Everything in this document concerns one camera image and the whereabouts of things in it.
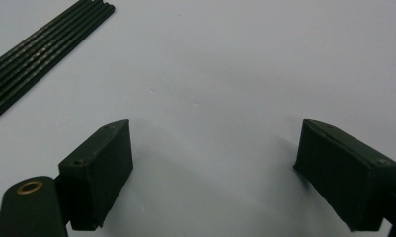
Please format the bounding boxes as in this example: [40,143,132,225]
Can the dark ridged rail strip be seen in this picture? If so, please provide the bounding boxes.
[0,0,117,126]

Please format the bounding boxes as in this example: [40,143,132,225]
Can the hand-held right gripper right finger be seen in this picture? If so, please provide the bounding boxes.
[293,118,396,232]

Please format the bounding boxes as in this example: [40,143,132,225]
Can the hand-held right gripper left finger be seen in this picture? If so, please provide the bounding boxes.
[57,119,134,231]

